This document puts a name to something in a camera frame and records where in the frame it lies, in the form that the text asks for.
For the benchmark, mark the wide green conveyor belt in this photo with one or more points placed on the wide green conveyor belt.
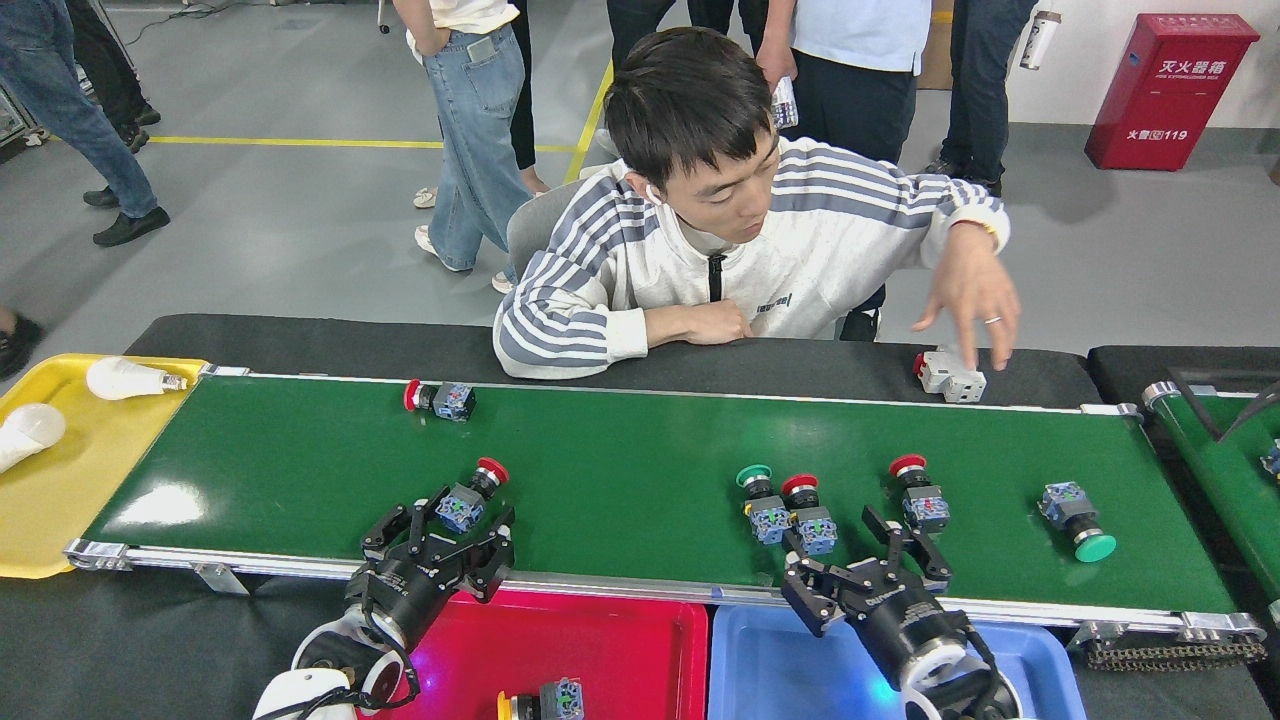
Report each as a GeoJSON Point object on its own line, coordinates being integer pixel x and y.
{"type": "Point", "coordinates": [620, 470]}

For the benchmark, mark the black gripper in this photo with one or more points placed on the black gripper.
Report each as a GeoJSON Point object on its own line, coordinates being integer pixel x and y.
{"type": "Point", "coordinates": [400, 600]}
{"type": "Point", "coordinates": [905, 625]}

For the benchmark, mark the clear water bottle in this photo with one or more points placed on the clear water bottle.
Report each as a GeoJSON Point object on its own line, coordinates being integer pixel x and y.
{"type": "Point", "coordinates": [785, 105]}

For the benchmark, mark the white flask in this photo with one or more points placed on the white flask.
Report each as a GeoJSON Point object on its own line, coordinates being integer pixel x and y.
{"type": "Point", "coordinates": [1040, 40]}

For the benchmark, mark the narrow green conveyor belt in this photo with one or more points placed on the narrow green conveyor belt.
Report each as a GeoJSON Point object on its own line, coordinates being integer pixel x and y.
{"type": "Point", "coordinates": [1230, 500]}

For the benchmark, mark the seated person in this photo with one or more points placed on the seated person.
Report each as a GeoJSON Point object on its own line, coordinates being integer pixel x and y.
{"type": "Point", "coordinates": [820, 250]}

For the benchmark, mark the brown cardboard box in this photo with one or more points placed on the brown cardboard box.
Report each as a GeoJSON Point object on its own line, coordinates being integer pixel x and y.
{"type": "Point", "coordinates": [935, 55]}

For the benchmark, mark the person's left hand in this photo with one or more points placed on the person's left hand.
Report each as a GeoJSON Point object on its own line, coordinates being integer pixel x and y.
{"type": "Point", "coordinates": [975, 285]}

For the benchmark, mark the standing person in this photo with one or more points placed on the standing person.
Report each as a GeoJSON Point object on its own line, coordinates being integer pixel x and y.
{"type": "Point", "coordinates": [985, 80]}
{"type": "Point", "coordinates": [475, 120]}
{"type": "Point", "coordinates": [60, 100]}
{"type": "Point", "coordinates": [115, 80]}
{"type": "Point", "coordinates": [850, 90]}

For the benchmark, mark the green push button switch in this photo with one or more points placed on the green push button switch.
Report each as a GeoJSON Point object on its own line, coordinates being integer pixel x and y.
{"type": "Point", "coordinates": [1272, 462]}
{"type": "Point", "coordinates": [1095, 547]}
{"type": "Point", "coordinates": [770, 522]}

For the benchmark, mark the yellow plastic tray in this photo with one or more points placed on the yellow plastic tray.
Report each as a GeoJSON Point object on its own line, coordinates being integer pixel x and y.
{"type": "Point", "coordinates": [60, 510]}

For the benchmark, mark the person's right hand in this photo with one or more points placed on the person's right hand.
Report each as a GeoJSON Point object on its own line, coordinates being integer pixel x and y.
{"type": "Point", "coordinates": [725, 322]}

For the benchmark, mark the white circuit breaker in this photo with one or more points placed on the white circuit breaker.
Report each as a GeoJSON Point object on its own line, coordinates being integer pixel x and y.
{"type": "Point", "coordinates": [945, 382]}

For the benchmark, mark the white light bulb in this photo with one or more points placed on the white light bulb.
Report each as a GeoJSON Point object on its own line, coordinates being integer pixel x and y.
{"type": "Point", "coordinates": [120, 378]}
{"type": "Point", "coordinates": [30, 430]}

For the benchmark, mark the red plastic tray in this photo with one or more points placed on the red plastic tray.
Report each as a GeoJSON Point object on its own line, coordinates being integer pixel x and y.
{"type": "Point", "coordinates": [620, 650]}

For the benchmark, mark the red fire extinguisher cabinet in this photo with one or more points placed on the red fire extinguisher cabinet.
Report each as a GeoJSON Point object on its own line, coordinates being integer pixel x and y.
{"type": "Point", "coordinates": [1170, 100]}

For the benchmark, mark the grey chair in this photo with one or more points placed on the grey chair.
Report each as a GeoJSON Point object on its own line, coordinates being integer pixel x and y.
{"type": "Point", "coordinates": [540, 220]}

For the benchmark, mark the yellow push button switch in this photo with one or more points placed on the yellow push button switch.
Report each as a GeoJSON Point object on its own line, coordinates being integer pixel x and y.
{"type": "Point", "coordinates": [560, 700]}

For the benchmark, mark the blue plastic tray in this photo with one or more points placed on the blue plastic tray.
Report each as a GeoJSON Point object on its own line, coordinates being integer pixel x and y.
{"type": "Point", "coordinates": [760, 670]}

